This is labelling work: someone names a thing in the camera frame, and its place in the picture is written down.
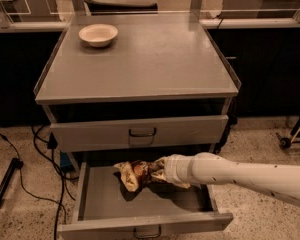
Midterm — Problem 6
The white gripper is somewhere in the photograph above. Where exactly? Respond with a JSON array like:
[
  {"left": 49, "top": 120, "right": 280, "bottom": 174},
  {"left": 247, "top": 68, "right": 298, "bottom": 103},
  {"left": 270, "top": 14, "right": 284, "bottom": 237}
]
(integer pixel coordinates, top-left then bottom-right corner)
[{"left": 164, "top": 155, "right": 197, "bottom": 184}]

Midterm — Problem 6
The brown chip bag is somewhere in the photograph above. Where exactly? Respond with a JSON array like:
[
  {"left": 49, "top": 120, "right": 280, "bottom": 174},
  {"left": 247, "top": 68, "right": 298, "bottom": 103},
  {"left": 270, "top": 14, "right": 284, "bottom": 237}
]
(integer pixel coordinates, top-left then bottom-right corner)
[{"left": 114, "top": 157, "right": 167, "bottom": 192}]

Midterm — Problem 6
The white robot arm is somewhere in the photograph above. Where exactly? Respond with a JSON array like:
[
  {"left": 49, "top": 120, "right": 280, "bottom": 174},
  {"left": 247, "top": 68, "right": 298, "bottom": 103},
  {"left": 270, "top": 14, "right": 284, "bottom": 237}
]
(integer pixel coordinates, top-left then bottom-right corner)
[{"left": 164, "top": 152, "right": 300, "bottom": 207}]

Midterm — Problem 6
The grey top drawer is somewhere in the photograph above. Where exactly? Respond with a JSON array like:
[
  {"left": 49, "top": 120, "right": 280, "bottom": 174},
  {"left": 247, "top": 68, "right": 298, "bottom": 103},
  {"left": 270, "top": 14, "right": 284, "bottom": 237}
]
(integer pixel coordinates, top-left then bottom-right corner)
[{"left": 51, "top": 115, "right": 228, "bottom": 152}]

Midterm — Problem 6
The grey open middle drawer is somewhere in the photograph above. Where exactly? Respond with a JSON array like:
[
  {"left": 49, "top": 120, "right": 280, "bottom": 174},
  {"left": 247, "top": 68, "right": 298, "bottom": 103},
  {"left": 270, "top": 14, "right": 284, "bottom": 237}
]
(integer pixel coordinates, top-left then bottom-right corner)
[{"left": 58, "top": 162, "right": 233, "bottom": 240}]

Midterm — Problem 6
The grey drawer cabinet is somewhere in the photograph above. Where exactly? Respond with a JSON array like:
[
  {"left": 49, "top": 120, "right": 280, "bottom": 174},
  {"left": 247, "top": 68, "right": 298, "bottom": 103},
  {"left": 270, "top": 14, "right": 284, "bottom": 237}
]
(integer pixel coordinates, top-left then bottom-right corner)
[{"left": 35, "top": 13, "right": 240, "bottom": 168}]

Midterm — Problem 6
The black wheeled cart base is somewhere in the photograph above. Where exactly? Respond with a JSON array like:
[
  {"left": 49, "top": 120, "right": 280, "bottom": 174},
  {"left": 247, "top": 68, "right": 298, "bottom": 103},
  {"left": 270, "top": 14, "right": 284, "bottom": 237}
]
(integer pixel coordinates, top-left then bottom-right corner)
[{"left": 276, "top": 116, "right": 300, "bottom": 149}]

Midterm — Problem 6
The white bowl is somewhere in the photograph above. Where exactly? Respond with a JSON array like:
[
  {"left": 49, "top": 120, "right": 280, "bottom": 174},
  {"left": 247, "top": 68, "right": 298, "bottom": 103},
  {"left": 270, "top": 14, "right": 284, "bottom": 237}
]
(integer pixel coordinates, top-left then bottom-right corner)
[{"left": 78, "top": 24, "right": 118, "bottom": 48}]

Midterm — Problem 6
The black floor stand bar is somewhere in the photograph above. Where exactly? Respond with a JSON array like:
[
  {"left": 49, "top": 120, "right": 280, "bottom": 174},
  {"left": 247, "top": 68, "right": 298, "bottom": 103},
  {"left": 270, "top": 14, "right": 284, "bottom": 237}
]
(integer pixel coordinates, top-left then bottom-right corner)
[{"left": 0, "top": 158, "right": 23, "bottom": 203}]

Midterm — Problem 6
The black top drawer handle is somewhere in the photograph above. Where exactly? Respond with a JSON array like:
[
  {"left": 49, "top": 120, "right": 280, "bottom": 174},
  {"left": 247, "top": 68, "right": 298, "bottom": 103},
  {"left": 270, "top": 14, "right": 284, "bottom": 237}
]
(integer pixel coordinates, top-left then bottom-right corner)
[{"left": 128, "top": 127, "right": 157, "bottom": 138}]

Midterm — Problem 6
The black drawer handle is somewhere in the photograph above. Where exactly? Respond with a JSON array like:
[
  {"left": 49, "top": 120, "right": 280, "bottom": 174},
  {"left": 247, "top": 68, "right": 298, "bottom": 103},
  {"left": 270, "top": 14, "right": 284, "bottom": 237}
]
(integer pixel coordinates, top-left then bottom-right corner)
[
  {"left": 133, "top": 226, "right": 162, "bottom": 240},
  {"left": 128, "top": 127, "right": 157, "bottom": 138}
]

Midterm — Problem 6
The black middle drawer handle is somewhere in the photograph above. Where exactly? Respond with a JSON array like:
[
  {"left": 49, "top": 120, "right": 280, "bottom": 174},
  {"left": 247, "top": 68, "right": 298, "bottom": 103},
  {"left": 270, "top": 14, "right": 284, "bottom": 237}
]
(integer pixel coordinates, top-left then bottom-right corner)
[{"left": 133, "top": 226, "right": 162, "bottom": 240}]

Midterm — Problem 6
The thin black floor cable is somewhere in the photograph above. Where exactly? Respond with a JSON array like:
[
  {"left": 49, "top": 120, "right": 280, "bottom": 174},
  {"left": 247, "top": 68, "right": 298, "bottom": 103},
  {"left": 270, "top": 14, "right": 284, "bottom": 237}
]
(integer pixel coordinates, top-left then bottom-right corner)
[{"left": 0, "top": 125, "right": 68, "bottom": 223}]

